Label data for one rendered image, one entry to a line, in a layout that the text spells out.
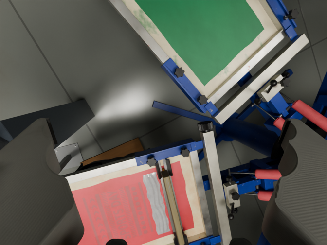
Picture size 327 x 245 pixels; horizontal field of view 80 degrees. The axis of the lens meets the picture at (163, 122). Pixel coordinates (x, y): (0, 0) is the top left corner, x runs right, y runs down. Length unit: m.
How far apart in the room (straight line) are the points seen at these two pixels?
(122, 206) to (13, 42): 1.62
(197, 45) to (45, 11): 1.44
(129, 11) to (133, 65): 1.00
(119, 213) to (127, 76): 1.21
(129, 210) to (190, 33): 0.92
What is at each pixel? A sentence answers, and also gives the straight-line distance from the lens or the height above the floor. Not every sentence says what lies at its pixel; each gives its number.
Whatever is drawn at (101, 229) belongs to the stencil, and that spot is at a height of 0.95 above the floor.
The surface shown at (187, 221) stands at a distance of 1.22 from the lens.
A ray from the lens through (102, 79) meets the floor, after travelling 1.91.
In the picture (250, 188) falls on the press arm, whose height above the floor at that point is 1.04.
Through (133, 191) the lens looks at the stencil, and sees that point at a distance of 1.07.
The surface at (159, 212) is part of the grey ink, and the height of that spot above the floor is 0.96.
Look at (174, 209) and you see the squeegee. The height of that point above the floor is 1.06.
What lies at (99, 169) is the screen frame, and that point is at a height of 0.99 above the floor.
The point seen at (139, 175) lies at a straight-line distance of 1.04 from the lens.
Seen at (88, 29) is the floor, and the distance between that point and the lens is 1.98.
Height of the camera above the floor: 1.89
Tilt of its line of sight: 76 degrees down
